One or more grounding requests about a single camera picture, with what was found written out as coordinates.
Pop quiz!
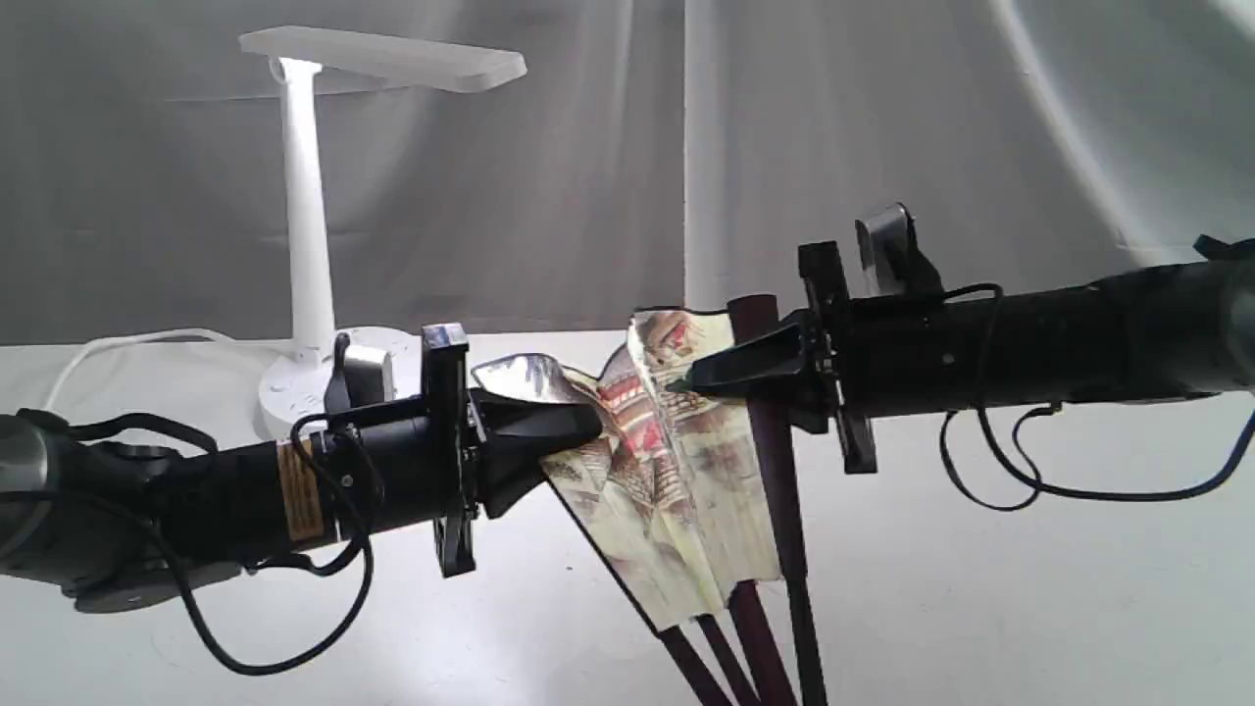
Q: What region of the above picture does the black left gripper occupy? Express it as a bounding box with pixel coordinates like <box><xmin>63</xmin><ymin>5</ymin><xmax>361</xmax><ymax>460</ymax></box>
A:
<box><xmin>333</xmin><ymin>325</ymin><xmax>602</xmax><ymax>578</ymax></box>

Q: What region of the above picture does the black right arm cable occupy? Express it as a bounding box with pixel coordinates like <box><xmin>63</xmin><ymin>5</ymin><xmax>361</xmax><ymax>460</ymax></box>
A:
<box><xmin>939</xmin><ymin>283</ymin><xmax>1255</xmax><ymax>513</ymax></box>

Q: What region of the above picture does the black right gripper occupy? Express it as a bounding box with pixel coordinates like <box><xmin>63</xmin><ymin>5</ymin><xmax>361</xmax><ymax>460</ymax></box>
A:
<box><xmin>676</xmin><ymin>241</ymin><xmax>932</xmax><ymax>475</ymax></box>

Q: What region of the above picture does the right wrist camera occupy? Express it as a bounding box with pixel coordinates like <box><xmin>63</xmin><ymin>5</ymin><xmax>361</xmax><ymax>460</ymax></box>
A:
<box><xmin>855</xmin><ymin>202</ymin><xmax>945</xmax><ymax>298</ymax></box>

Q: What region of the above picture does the white cable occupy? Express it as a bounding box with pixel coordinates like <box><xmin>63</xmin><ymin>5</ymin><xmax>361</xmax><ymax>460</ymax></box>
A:
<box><xmin>39</xmin><ymin>330</ymin><xmax>295</xmax><ymax>418</ymax></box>

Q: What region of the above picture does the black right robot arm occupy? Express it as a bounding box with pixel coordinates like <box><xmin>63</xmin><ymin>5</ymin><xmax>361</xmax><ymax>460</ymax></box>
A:
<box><xmin>671</xmin><ymin>234</ymin><xmax>1252</xmax><ymax>475</ymax></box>

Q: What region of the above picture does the white desk lamp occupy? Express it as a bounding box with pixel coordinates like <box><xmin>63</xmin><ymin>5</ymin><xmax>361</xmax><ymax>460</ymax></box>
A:
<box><xmin>238</xmin><ymin>25</ymin><xmax>527</xmax><ymax>438</ymax></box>

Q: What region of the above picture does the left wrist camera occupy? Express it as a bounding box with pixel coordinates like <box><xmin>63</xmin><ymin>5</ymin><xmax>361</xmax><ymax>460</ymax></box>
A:
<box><xmin>324</xmin><ymin>331</ymin><xmax>395</xmax><ymax>415</ymax></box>

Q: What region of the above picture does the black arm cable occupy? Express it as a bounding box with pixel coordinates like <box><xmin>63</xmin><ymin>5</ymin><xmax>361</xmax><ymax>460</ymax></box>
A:
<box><xmin>939</xmin><ymin>283</ymin><xmax>1255</xmax><ymax>513</ymax></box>
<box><xmin>0</xmin><ymin>413</ymin><xmax>378</xmax><ymax>678</ymax></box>

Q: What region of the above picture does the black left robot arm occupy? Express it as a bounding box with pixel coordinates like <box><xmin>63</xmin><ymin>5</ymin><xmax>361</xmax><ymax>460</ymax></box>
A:
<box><xmin>3</xmin><ymin>325</ymin><xmax>602</xmax><ymax>614</ymax></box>

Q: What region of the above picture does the painted paper folding fan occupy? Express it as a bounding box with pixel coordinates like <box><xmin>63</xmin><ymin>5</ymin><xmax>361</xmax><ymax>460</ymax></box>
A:
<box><xmin>474</xmin><ymin>295</ymin><xmax>828</xmax><ymax>705</ymax></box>

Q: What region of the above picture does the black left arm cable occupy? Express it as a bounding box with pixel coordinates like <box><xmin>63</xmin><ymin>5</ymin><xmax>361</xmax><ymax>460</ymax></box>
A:
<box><xmin>0</xmin><ymin>413</ymin><xmax>378</xmax><ymax>678</ymax></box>

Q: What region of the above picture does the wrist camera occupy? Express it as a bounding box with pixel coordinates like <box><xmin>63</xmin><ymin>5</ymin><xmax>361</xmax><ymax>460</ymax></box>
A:
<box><xmin>324</xmin><ymin>331</ymin><xmax>395</xmax><ymax>415</ymax></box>
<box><xmin>855</xmin><ymin>202</ymin><xmax>945</xmax><ymax>298</ymax></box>

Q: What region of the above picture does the grey fabric backdrop curtain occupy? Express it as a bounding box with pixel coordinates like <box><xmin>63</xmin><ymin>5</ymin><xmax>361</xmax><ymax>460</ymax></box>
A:
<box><xmin>1</xmin><ymin>1</ymin><xmax>1252</xmax><ymax>345</ymax></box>

